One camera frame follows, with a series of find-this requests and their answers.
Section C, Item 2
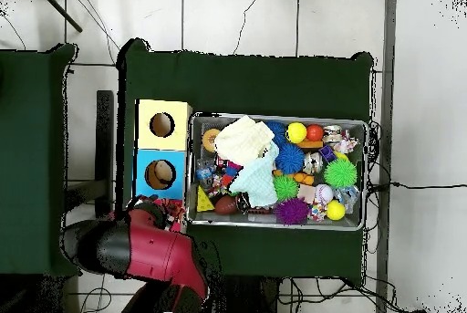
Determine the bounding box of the large yellow ball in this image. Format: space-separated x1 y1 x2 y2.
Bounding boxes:
285 121 308 144

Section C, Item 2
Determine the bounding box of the small green spiky ball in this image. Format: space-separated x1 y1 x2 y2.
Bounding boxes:
273 175 300 202

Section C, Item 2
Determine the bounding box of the purple spiky ball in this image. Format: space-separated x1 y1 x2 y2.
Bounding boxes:
274 197 311 225

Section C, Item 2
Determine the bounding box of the orange striped plush tiger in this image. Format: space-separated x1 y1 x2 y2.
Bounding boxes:
160 199 187 224

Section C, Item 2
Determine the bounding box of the cream cloth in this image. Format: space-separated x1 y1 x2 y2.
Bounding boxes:
213 114 275 166

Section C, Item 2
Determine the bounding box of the wooden box with three holes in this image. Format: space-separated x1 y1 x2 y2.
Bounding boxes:
129 99 193 234

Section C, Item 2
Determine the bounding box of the large green spiky ball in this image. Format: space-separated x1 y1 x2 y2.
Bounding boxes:
323 158 358 189

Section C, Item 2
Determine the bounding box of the blue spiky ball with eyes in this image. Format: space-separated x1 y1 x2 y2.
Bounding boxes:
275 142 306 175

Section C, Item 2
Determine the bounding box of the black upright panel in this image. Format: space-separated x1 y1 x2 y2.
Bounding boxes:
95 89 115 219

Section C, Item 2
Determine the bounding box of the silver mesh bin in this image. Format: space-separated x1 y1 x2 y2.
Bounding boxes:
186 111 368 232

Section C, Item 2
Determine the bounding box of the black floor cable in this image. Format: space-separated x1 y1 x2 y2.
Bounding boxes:
368 180 467 193

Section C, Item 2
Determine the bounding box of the yellow toy cheese wedge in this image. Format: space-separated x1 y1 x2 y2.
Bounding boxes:
195 184 216 213

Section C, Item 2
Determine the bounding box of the black tripod leg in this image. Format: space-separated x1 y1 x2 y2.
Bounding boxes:
37 0 84 33

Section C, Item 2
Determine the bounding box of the dark green table cloth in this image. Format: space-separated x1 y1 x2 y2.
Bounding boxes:
115 37 375 287
0 44 82 278

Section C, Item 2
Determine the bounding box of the mint green cloth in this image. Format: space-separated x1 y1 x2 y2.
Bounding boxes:
228 142 280 208

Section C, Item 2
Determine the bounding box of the toy burger bun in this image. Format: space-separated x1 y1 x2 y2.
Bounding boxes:
202 127 222 153

